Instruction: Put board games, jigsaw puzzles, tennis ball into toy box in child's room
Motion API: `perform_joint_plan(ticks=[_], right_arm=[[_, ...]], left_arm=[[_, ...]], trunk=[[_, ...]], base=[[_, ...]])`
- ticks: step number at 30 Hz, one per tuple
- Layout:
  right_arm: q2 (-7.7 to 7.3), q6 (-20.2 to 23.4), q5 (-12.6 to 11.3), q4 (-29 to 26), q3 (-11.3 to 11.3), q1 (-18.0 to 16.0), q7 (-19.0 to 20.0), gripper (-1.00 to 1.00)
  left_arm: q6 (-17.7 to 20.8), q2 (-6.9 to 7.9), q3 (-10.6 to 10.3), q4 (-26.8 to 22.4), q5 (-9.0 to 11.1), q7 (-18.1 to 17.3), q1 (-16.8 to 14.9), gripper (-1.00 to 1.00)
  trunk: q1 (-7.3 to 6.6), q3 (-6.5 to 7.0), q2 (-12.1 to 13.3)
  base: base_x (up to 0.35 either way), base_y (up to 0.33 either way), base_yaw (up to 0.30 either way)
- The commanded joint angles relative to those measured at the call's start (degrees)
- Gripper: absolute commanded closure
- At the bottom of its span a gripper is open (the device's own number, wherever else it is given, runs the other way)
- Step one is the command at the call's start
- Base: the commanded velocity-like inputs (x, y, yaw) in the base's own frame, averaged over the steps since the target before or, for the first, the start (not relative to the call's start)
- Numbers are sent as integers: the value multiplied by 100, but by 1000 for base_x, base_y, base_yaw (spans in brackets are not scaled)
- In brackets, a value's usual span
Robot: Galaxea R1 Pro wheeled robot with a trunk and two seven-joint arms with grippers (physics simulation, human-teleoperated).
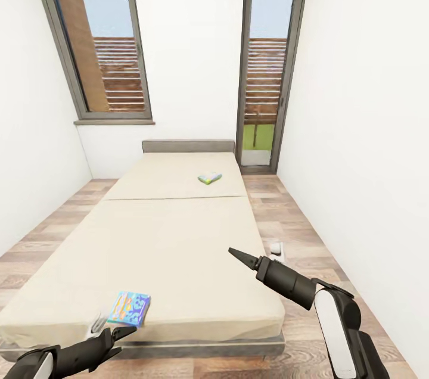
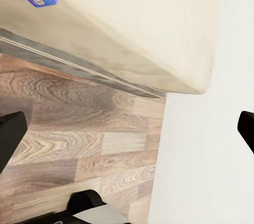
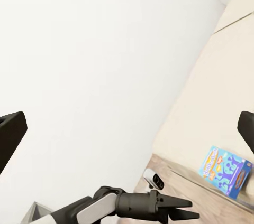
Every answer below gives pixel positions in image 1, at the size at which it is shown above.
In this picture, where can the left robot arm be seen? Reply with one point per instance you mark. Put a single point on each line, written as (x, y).
(57, 363)

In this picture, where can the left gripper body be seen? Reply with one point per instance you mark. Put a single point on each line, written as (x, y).
(90, 353)

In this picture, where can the board game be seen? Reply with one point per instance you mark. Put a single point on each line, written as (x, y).
(129, 309)
(210, 176)

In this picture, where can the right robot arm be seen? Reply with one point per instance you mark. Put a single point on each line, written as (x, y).
(352, 354)

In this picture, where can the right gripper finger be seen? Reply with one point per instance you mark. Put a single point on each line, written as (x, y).
(252, 262)

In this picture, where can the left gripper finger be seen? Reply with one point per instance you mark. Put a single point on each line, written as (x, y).
(121, 332)
(113, 352)

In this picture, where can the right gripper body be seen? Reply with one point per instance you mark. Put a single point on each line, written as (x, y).
(277, 276)

